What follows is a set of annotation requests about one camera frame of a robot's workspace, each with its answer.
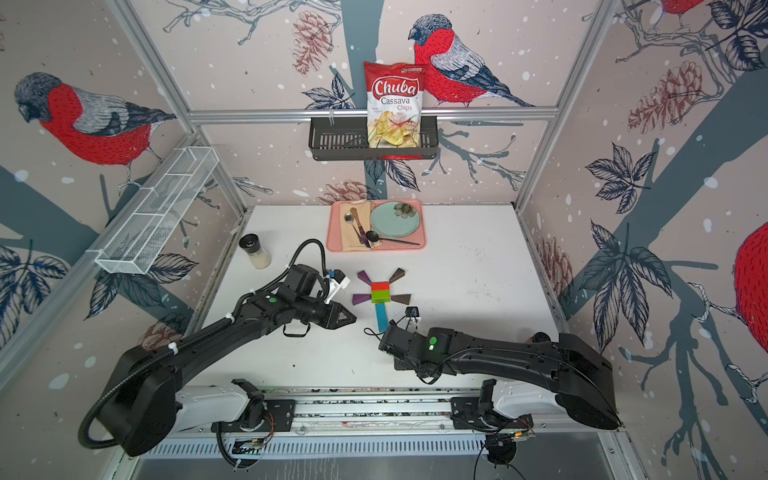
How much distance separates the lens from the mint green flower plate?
1.13m

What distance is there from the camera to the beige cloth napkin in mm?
1098

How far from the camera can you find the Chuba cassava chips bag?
850 millimetres

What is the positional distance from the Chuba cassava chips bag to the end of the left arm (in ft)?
1.52

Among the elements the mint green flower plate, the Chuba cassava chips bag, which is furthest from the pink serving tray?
the Chuba cassava chips bag

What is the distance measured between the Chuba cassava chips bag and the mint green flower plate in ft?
1.12

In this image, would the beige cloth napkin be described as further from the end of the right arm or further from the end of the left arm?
the end of the right arm
